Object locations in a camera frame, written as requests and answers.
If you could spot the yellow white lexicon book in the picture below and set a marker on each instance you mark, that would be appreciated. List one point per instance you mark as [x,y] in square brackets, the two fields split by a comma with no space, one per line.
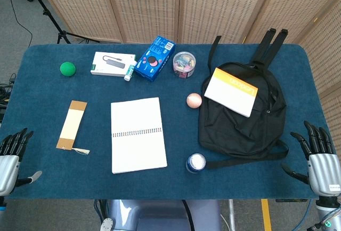
[230,92]

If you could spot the green foam ball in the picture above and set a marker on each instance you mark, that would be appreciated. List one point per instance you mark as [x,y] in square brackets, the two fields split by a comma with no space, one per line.
[67,69]

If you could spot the blue carpet table mat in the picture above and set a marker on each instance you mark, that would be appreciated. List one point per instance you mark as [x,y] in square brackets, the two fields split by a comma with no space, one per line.
[53,172]

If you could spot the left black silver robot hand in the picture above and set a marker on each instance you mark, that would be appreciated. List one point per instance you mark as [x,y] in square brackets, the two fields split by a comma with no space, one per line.
[8,165]

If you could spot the black tripod stand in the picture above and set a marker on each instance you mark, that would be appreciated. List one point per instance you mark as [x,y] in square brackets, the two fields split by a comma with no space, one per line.
[53,20]

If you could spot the blue oreo cookie box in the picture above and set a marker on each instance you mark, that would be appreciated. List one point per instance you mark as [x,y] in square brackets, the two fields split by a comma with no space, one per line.
[154,59]

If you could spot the pink ball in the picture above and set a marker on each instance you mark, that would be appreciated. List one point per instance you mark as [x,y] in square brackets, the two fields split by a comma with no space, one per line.
[194,100]

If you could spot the small green white bottle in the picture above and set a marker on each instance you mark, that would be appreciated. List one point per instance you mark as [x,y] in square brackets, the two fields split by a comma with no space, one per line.
[130,71]

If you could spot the brown cream bookmark with tassel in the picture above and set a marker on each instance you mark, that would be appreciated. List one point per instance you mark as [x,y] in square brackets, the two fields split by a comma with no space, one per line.
[72,124]

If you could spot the open white spiral notebook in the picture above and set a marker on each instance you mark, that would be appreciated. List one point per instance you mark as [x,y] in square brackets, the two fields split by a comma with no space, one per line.
[137,135]

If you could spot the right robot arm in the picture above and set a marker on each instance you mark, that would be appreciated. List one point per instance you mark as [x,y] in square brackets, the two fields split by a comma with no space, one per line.
[329,212]

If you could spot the metal table leg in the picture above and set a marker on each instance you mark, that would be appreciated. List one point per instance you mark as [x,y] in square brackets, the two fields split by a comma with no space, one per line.
[232,215]

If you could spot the black backpack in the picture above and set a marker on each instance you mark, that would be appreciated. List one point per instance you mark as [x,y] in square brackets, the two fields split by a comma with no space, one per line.
[234,132]

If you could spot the blue silver drink can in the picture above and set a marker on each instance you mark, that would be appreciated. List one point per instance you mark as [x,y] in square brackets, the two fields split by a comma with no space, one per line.
[195,163]

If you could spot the grey robot torso base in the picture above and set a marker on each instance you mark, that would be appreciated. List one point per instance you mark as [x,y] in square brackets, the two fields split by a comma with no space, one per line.
[160,216]

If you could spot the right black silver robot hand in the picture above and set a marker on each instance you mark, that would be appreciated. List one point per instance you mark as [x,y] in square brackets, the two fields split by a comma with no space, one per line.
[323,169]

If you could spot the clear jar of binder clips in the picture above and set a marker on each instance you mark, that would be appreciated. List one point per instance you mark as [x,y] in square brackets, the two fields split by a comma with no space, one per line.
[184,64]

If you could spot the woven wood screen panel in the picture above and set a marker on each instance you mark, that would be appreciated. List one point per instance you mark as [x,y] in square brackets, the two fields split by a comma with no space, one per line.
[329,63]
[226,4]
[298,4]
[144,4]
[80,4]

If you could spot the white usb hub box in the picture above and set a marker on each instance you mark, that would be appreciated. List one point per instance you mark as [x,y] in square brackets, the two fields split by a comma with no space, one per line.
[110,64]

